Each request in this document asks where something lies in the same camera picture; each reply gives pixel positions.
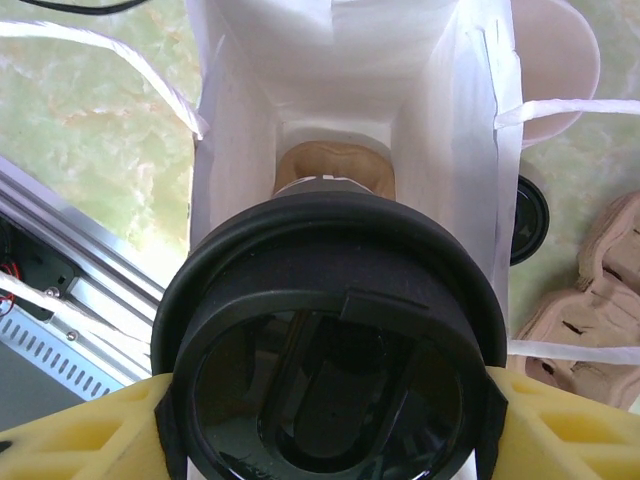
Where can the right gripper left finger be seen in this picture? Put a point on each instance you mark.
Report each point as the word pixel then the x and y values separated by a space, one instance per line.
pixel 75 440

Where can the stack of pulp cup carriers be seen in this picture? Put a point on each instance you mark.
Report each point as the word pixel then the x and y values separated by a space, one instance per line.
pixel 610 280

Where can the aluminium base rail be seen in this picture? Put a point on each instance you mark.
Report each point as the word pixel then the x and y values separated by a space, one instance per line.
pixel 100 270

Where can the grey steel panel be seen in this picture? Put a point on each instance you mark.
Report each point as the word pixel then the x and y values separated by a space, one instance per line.
pixel 20 400

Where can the brown pulp cup carrier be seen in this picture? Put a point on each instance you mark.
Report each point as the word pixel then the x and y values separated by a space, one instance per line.
pixel 335 160

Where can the cartoon animal paper gift bag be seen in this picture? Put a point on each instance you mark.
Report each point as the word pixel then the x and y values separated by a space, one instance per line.
pixel 240 150

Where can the stack of black lids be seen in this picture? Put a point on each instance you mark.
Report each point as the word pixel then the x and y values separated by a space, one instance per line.
pixel 530 220

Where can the white bowl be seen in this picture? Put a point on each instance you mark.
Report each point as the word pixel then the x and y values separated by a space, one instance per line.
pixel 555 60

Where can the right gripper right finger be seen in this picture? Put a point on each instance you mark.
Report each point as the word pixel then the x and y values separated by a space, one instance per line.
pixel 575 440

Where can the black plastic cup lid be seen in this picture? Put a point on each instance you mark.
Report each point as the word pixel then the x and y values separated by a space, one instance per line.
pixel 325 280

